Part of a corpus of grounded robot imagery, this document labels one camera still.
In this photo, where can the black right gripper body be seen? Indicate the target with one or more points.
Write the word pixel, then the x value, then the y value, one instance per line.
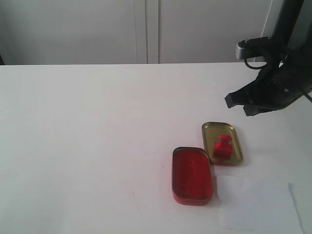
pixel 277 88

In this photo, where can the red tin box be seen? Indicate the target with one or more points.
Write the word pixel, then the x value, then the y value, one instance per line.
pixel 191 176

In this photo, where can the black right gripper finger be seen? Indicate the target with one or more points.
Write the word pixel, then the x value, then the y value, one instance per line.
pixel 249 95
pixel 252 110

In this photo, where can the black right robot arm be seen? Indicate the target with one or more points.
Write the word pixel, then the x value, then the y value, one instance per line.
pixel 273 54

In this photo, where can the white paper sheet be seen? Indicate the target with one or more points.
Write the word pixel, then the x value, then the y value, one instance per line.
pixel 254 198

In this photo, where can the red rubber stamp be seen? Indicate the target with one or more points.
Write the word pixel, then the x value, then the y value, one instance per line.
pixel 223 149

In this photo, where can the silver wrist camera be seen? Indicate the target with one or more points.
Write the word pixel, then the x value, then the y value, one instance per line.
pixel 249 48

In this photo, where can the gold tin lid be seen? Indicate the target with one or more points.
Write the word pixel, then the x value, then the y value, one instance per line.
pixel 211 132

